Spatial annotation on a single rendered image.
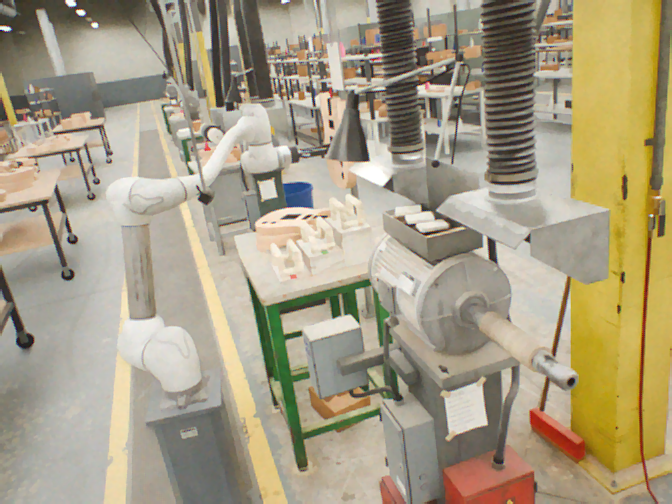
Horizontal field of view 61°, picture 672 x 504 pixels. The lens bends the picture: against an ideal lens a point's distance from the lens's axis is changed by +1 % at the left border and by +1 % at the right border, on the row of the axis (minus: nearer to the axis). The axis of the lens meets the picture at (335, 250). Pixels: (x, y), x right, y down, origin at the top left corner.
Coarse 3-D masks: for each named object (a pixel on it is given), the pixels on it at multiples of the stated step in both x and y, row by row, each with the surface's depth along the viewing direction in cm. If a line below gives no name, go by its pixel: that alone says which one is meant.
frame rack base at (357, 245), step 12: (348, 216) 275; (336, 228) 261; (348, 228) 258; (360, 228) 256; (336, 240) 264; (348, 240) 256; (360, 240) 257; (372, 240) 259; (348, 252) 257; (360, 252) 259; (348, 264) 259; (360, 264) 261
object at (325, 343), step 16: (336, 320) 171; (352, 320) 170; (304, 336) 168; (320, 336) 163; (336, 336) 164; (352, 336) 165; (320, 352) 163; (336, 352) 165; (352, 352) 167; (320, 368) 165; (336, 368) 167; (320, 384) 167; (336, 384) 168; (352, 384) 170
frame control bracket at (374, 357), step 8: (392, 344) 169; (368, 352) 167; (376, 352) 166; (344, 360) 164; (352, 360) 164; (360, 360) 164; (368, 360) 165; (376, 360) 166; (344, 368) 163; (352, 368) 164; (360, 368) 165
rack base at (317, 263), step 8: (320, 240) 273; (304, 248) 265; (336, 248) 259; (304, 256) 263; (312, 256) 254; (320, 256) 254; (328, 256) 255; (336, 256) 256; (312, 264) 254; (320, 264) 255; (328, 264) 256; (336, 264) 258; (344, 264) 259; (312, 272) 255; (320, 272) 256
